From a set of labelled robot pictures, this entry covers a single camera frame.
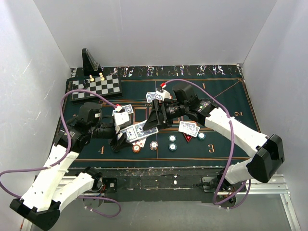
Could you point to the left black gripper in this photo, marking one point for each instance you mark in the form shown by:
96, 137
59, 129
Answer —
118, 143

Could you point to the black triangular stand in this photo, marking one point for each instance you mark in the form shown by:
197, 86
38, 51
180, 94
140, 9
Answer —
90, 65

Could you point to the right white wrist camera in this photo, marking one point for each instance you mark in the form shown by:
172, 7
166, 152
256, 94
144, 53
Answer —
162, 94

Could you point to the small chess board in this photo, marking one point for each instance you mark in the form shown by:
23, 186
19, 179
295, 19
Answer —
109, 88

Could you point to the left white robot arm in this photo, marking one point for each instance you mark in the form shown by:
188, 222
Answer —
44, 201

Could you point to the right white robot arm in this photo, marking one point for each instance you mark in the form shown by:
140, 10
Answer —
265, 153

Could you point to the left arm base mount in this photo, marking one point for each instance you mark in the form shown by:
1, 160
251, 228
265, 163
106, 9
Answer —
104, 186

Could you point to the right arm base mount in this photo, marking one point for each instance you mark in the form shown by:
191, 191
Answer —
224, 193

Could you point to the eight of diamonds card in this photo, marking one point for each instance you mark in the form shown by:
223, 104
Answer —
140, 143

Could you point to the green poker chip stack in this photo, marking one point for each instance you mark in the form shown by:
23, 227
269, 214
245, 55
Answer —
172, 147

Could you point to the card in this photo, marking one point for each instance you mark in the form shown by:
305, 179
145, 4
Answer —
184, 125
128, 108

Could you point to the aluminium rail frame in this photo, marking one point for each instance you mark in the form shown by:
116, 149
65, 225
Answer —
277, 185

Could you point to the blue backed card deck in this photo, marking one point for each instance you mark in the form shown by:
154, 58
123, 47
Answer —
142, 132

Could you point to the green chips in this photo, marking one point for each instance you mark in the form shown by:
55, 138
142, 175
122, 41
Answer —
201, 136

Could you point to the orange poker chip stack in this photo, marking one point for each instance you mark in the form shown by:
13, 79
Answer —
136, 148

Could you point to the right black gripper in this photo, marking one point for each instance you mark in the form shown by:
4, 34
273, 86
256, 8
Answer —
154, 120

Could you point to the red triangular dealer button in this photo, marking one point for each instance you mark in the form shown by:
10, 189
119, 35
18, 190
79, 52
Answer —
188, 138

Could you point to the green poker table mat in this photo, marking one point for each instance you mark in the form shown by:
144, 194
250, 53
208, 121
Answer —
224, 82

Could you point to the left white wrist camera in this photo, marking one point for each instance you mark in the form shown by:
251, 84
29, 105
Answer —
122, 120

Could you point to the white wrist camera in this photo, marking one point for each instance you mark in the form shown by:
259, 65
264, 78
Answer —
122, 120
162, 94

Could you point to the card dealt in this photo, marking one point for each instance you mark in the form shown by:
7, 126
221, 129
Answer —
192, 130
150, 96

